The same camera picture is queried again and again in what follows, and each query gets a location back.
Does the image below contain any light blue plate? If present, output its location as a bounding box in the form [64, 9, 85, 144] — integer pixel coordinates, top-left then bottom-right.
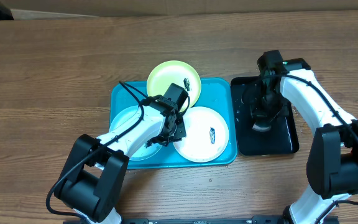
[109, 106, 162, 161]

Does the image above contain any blue plastic tray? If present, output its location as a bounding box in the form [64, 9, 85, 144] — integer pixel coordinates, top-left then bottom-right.
[109, 78, 238, 169]

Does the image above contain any white plate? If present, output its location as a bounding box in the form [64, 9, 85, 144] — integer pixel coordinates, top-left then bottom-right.
[173, 106, 229, 163]

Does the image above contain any black plastic tray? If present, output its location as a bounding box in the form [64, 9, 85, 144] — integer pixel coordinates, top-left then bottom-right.
[231, 77, 300, 156]

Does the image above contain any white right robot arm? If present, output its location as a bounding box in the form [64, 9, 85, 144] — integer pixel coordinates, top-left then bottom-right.
[236, 56, 358, 223]

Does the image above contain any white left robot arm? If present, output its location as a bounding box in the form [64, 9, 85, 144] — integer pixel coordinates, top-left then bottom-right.
[45, 95, 189, 223]

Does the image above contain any yellow-green plate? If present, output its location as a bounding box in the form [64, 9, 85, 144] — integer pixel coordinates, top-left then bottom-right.
[147, 60, 201, 112]

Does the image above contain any brown cardboard backdrop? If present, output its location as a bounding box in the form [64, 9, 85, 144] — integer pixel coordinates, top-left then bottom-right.
[1, 0, 358, 16]

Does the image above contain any green sponge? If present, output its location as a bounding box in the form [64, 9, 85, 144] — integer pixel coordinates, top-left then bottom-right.
[252, 119, 271, 133]

